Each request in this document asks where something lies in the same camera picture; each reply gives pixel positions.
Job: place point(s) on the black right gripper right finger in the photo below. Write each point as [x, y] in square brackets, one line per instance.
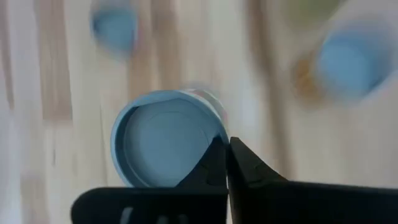
[280, 202]

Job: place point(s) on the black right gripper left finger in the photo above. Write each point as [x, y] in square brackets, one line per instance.
[186, 205]

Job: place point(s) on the short light blue can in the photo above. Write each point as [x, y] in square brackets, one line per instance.
[161, 143]

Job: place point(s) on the yellow chili pepper print can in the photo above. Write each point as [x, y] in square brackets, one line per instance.
[354, 62]

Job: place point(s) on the short mushroom label can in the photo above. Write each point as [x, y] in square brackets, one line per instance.
[115, 29]

